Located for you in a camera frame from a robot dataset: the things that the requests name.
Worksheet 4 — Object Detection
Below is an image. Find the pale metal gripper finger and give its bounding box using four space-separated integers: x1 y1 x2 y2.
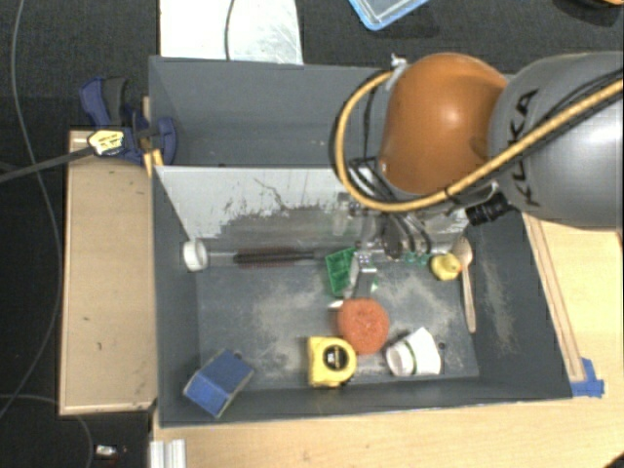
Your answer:
354 254 378 300

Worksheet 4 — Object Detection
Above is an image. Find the green plastic grid block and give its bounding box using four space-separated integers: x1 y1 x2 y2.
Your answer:
324 246 379 297

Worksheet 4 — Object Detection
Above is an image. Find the orange round sponge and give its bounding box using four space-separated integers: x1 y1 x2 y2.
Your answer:
334 296 392 357

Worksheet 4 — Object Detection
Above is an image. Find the yellow rubber duck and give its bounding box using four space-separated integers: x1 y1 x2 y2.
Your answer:
428 253 463 282

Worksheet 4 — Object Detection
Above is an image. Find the yellow tape measure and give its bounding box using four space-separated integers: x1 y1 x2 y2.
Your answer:
305 335 359 389

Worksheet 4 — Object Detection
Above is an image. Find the white cup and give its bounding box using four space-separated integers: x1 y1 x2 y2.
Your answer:
383 326 443 377

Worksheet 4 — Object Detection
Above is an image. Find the grey metal bin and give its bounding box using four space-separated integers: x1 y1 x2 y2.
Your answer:
146 55 574 428

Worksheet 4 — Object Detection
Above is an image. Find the wooden spoon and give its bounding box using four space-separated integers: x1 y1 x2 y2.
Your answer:
451 234 479 335

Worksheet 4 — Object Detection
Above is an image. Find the clear tube with dark brush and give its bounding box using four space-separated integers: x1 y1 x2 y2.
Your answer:
181 238 338 273

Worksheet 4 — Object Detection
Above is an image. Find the blue box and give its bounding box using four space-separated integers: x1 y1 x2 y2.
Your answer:
181 347 255 419

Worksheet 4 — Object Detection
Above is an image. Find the pale wood flat board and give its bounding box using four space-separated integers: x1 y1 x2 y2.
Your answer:
58 129 160 416

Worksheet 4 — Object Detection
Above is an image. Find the black cylinder on white bracket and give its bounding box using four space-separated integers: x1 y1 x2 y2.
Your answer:
463 193 513 227

